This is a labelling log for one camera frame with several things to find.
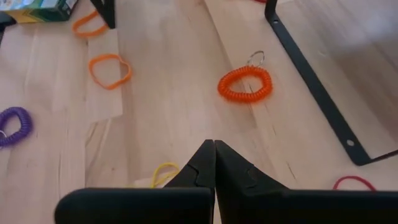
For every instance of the black perforated metal shelf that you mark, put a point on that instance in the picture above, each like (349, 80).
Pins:
(313, 84)

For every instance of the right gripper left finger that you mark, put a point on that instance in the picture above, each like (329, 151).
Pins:
(140, 207)

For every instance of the green yellow crayon box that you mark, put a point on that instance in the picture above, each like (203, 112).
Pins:
(37, 14)

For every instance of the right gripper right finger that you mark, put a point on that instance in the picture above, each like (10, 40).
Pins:
(311, 208)

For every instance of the orange rubber band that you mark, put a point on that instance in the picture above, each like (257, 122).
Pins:
(88, 35)
(109, 87)

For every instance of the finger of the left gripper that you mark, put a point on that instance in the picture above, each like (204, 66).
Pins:
(107, 12)

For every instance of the yellow rubber band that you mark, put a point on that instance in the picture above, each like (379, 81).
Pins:
(166, 163)

